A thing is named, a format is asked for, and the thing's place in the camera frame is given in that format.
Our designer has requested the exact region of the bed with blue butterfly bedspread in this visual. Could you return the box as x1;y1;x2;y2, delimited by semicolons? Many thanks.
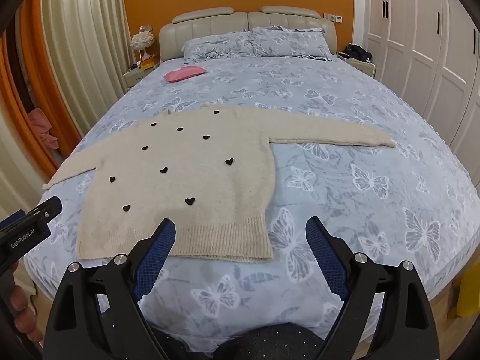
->
24;7;480;346

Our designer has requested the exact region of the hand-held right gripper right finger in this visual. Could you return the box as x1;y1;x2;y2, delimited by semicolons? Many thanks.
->
305;216;440;360

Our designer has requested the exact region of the orange curtain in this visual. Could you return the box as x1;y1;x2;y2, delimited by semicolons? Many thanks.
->
0;0;83;181

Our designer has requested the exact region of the blue butterfly pillow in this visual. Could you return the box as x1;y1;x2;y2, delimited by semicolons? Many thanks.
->
182;32;259;63
249;25;335;61

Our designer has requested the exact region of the beige curtain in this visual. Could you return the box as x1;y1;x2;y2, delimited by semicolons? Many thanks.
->
0;94;57;226
39;0;132;128

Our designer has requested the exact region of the yellow plastic object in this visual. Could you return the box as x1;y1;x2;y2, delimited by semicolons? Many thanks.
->
452;270;480;317

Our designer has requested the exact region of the pink folded cloth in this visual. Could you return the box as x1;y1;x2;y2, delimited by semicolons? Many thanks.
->
164;67;206;83

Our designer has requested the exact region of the white feather lamp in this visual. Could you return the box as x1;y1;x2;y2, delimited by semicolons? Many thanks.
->
130;32;155;62

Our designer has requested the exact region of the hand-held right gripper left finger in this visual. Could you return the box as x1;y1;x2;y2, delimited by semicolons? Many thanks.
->
44;217;177;360

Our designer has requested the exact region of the person's left hand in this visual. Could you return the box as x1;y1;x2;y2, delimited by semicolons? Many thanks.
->
9;284;43;346

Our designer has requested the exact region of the white wardrobe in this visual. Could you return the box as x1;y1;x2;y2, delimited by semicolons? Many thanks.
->
352;0;480;166

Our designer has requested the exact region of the beige sweater with black hearts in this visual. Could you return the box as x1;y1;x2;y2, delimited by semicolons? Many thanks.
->
42;106;397;263

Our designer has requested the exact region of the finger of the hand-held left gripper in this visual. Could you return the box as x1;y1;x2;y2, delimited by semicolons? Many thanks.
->
0;195;63;234

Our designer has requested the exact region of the black bag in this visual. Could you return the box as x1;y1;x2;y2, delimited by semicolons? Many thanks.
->
345;44;373;63

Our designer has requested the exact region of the beige nightstand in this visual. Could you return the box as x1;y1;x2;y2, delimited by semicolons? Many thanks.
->
124;64;160;91
337;50;377;79

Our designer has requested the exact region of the person's dark dotted clothing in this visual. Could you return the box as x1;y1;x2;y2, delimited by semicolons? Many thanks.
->
99;322;325;360

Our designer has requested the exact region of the pink crumpled cloth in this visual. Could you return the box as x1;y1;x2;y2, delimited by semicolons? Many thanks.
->
29;108;60;151

